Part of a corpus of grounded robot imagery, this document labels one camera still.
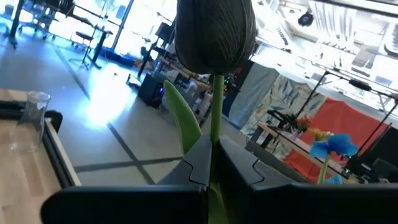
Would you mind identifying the black aluminium table frame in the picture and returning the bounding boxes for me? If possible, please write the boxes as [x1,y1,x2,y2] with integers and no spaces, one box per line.
[0,100,82,189]

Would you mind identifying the black stool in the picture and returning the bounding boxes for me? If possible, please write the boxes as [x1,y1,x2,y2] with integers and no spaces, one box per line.
[68,30,95,71]

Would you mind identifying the blue storage bin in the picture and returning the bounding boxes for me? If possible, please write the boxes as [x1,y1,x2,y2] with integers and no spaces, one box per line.
[99,46,137,68]

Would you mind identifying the wooden background table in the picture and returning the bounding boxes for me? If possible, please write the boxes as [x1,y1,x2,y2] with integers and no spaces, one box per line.
[250,120,358,184]

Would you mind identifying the yellow background flower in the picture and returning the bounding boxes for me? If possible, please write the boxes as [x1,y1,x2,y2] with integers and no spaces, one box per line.
[310,128,332,142]

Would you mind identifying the clear glass vase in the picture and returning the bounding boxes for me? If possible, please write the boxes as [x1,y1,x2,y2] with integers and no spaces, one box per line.
[9,90,52,154]

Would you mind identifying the black boom stand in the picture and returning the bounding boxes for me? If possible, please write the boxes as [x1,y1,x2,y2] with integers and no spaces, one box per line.
[295,70,398,156]

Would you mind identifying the black tulip green stem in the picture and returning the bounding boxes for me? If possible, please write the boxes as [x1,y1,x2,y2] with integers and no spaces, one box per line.
[164,0,257,224]

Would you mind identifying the red cloth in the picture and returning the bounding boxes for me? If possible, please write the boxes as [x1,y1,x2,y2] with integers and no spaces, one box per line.
[283,97,392,185]

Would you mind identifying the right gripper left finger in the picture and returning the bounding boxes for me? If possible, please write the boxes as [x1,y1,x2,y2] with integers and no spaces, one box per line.
[40,134,213,224]

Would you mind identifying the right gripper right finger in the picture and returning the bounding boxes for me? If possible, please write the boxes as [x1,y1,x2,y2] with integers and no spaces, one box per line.
[217,134,398,224]

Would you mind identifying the large blue flower bunch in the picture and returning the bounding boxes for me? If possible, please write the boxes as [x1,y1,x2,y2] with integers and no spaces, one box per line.
[309,133,359,186]

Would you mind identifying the orange background flower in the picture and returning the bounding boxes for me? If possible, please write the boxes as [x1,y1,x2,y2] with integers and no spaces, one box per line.
[295,115,313,134]

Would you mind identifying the round black ceiling camera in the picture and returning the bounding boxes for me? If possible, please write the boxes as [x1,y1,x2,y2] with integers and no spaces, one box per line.
[297,11,315,28]

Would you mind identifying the black background desk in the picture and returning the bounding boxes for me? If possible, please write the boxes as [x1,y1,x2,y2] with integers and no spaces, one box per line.
[7,0,114,71]

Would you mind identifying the leaf-patterned cloth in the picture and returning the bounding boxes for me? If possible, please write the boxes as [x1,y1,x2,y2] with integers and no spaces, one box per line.
[241,73,326,158]

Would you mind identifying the grey cloth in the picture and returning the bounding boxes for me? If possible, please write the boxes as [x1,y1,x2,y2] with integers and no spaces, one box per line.
[228,61,280,130]

